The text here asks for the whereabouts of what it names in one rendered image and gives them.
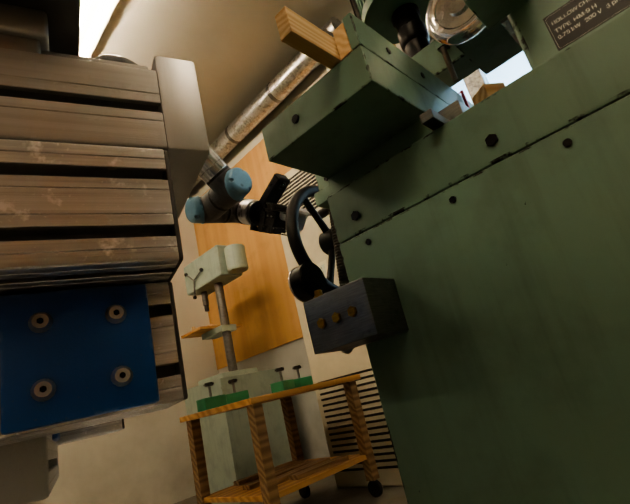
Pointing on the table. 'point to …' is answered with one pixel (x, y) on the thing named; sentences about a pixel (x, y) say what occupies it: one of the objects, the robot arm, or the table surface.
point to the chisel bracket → (432, 59)
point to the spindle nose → (410, 29)
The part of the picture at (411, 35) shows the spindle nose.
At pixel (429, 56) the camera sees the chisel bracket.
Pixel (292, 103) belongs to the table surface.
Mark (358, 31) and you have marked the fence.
